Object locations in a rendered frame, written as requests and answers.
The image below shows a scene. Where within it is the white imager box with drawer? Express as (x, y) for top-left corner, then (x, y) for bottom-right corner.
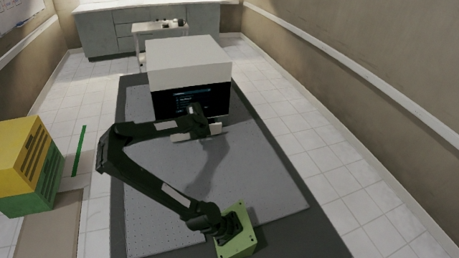
(145, 35), (232, 135)

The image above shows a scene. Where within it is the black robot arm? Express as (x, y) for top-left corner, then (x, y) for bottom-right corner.
(95, 102), (243, 247)

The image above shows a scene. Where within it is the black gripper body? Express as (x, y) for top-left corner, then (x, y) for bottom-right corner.
(189, 123), (211, 140)

